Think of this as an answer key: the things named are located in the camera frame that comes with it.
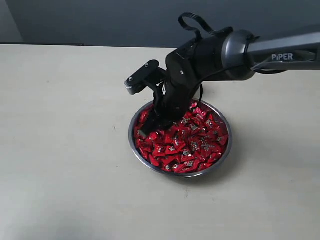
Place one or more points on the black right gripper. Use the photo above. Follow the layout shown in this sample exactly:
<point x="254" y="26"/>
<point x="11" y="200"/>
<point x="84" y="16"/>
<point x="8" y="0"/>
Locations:
<point x="168" y="108"/>

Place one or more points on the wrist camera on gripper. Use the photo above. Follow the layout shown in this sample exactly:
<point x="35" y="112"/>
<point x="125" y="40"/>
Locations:
<point x="149" y="75"/>

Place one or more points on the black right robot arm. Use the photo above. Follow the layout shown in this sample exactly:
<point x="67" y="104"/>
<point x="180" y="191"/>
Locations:
<point x="236" y="57"/>

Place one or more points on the pile of red candies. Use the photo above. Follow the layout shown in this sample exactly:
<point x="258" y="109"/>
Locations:
<point x="185" y="145"/>

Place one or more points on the steel bowl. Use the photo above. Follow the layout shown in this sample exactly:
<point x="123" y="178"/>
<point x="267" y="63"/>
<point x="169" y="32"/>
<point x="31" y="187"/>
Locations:
<point x="180" y="140"/>

